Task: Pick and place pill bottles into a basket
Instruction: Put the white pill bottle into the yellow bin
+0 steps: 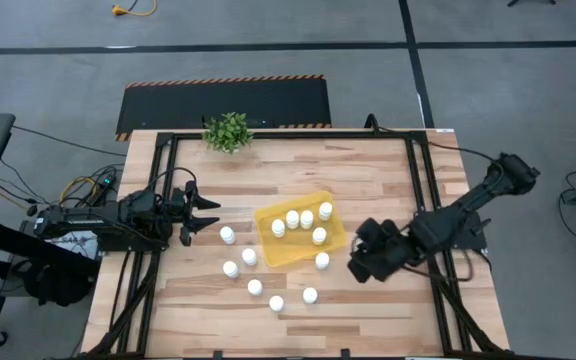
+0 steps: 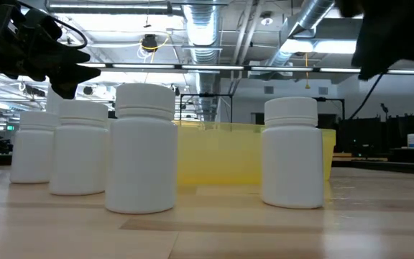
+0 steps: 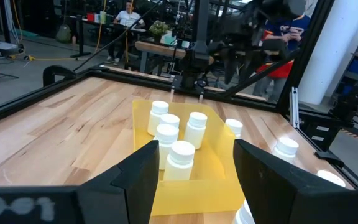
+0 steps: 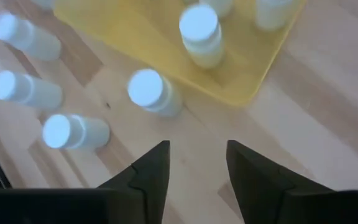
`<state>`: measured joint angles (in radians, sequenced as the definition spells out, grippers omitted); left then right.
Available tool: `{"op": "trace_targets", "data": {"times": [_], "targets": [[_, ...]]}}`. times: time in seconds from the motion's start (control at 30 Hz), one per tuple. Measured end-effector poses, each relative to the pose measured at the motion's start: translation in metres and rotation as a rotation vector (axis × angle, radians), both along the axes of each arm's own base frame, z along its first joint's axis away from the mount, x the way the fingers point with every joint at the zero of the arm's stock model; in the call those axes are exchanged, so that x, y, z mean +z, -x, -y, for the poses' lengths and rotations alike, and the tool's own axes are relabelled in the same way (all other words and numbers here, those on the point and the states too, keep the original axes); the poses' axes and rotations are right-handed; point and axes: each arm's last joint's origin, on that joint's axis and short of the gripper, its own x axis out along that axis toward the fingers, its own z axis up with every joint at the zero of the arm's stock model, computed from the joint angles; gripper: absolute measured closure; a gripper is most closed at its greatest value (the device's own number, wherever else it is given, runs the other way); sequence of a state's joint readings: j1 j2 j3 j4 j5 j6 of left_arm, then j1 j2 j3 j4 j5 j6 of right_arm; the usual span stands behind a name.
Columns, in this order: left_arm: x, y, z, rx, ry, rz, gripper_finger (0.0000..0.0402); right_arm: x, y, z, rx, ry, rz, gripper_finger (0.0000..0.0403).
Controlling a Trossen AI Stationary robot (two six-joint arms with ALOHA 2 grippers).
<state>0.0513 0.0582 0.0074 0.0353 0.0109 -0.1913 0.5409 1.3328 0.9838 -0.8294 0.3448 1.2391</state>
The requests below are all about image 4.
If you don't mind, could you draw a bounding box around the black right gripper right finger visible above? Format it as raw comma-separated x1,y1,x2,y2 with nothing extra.
227,139,332,224

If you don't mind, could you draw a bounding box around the yellow translucent plastic basket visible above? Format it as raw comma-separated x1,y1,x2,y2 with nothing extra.
53,0,307,107

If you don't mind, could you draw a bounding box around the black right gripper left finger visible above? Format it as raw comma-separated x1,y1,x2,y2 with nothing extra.
98,140,171,224

